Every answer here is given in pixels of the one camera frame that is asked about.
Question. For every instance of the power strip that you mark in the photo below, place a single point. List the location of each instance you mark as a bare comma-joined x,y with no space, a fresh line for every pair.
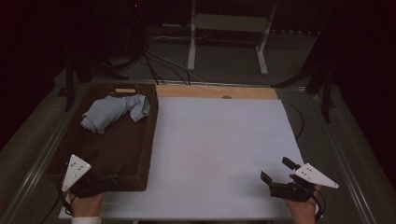
295,31

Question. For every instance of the light blue sleeveless top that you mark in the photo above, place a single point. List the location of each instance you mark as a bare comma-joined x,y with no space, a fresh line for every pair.
106,113

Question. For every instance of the person's right hand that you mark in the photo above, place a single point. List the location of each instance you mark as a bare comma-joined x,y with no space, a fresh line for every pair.
305,211

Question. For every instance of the brown wicker basket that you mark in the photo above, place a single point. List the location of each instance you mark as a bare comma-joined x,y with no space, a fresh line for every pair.
124,146

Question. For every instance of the black tripod stand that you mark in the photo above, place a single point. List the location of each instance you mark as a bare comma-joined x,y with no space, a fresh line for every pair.
70,84
325,90

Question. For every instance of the person's left hand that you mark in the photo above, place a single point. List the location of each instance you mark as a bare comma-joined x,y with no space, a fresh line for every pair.
87,207

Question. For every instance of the white table mat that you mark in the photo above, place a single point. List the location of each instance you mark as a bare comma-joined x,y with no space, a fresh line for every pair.
218,149

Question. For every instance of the white metal stand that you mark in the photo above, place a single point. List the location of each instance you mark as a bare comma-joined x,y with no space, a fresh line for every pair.
230,22

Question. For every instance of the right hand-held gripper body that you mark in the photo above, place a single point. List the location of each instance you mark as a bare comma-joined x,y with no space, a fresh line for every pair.
314,177

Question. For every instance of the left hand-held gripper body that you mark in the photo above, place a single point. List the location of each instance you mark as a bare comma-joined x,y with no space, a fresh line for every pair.
76,169

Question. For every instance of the aluminium frame rail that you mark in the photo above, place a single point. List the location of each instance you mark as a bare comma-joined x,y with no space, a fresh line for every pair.
348,174
249,84
37,169

